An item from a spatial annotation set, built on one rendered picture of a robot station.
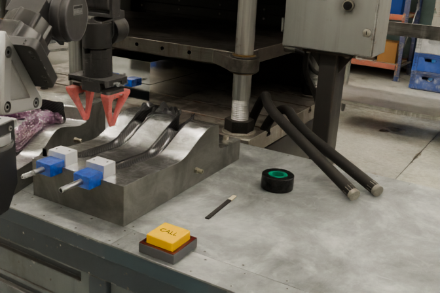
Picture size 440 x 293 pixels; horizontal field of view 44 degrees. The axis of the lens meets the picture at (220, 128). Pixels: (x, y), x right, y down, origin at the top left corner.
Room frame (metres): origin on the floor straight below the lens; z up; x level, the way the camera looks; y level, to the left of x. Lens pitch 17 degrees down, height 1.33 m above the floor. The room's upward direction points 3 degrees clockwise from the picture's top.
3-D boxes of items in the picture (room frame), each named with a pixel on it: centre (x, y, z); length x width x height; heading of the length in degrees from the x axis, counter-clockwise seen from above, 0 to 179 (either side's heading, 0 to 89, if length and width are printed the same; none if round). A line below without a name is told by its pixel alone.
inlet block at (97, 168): (1.02, 0.27, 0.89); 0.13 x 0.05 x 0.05; 151
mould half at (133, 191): (1.28, 0.18, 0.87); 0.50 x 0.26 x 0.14; 151
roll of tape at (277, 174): (1.25, -0.15, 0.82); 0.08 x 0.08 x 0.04
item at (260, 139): (2.34, 0.27, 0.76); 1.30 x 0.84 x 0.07; 61
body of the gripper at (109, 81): (1.06, 0.25, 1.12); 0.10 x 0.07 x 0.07; 61
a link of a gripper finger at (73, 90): (1.07, 0.26, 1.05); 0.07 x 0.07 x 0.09; 61
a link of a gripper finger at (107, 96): (1.05, 0.23, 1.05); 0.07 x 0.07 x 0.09; 61
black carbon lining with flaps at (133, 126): (1.27, 0.19, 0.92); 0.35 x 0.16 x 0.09; 151
